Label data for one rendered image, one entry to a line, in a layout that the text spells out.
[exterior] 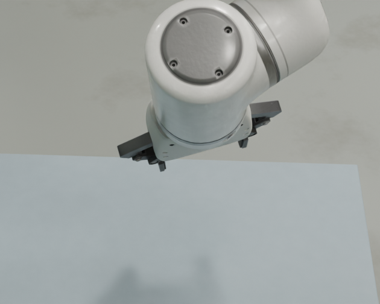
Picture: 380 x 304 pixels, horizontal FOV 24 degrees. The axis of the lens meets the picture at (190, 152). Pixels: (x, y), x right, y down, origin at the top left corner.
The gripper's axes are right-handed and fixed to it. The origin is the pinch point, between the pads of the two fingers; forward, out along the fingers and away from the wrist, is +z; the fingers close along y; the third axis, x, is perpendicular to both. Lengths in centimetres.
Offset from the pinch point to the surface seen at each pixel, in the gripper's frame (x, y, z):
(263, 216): 7.5, -6.4, 17.1
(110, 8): -97, 3, 189
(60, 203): -1.7, 18.1, 18.5
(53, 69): -72, 25, 166
